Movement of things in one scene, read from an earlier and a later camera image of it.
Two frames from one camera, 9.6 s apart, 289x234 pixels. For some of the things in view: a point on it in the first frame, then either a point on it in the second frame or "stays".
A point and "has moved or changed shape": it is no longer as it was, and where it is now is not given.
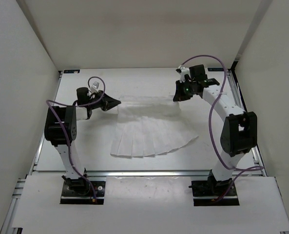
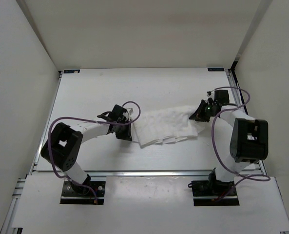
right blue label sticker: x=215 y=69 stays
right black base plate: x=204 y=192 stays
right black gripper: x=179 y=95 → x=198 y=115
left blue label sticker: x=71 y=71 stays
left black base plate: x=68 y=197 stays
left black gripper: x=107 y=102 → x=125 y=135
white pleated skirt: x=148 y=126 has moved or changed shape
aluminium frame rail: x=241 y=103 stays
